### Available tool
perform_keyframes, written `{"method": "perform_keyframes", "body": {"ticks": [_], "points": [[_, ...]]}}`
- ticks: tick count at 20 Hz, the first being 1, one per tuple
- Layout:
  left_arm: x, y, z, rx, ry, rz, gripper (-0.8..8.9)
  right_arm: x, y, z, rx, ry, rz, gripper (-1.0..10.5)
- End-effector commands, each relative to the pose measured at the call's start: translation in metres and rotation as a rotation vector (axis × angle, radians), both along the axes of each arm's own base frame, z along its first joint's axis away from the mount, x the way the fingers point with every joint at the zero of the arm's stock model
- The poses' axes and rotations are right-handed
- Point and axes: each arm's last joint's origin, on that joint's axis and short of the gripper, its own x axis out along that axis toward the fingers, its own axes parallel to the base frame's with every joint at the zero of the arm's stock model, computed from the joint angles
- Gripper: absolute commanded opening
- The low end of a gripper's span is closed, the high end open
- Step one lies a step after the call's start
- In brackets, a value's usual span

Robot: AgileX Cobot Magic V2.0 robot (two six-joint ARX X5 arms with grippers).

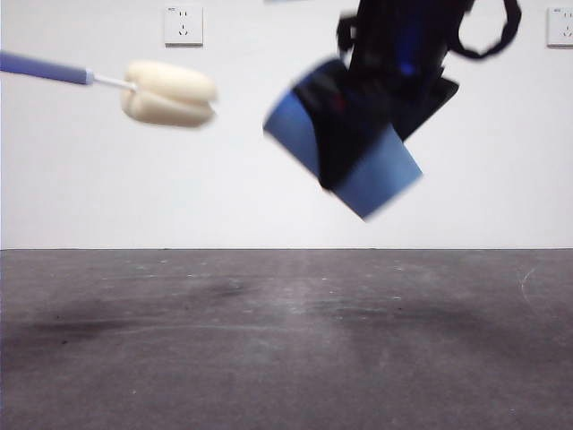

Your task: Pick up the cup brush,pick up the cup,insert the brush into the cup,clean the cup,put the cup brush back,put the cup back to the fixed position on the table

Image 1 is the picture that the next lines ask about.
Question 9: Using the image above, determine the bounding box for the blue ribbed plastic cup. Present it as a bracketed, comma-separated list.
[262, 57, 425, 223]

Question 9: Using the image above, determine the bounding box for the grey-handled cream sponge cup brush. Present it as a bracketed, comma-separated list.
[0, 50, 219, 130]

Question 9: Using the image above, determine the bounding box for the white wall socket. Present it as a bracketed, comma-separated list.
[546, 7, 573, 48]
[164, 5, 204, 47]

